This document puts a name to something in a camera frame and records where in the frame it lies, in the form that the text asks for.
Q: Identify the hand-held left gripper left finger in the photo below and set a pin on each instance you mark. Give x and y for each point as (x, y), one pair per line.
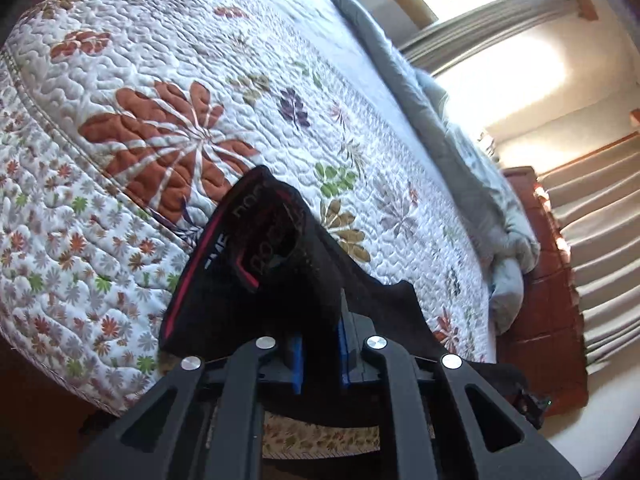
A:
(297, 365)

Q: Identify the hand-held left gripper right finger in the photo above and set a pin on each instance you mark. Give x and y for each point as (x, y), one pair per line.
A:
(343, 355)

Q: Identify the black pants with red stripe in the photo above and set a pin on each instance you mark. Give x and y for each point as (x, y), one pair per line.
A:
(305, 265)

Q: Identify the beige pleated curtain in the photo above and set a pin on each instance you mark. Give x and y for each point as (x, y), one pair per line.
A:
(600, 235)

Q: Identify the grey blanket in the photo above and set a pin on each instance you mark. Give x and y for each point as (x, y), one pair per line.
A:
(450, 135)

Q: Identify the white floral quilt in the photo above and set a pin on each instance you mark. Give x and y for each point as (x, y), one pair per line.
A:
(150, 60)

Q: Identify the grey curtain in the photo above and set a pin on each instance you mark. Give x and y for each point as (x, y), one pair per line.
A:
(475, 25)

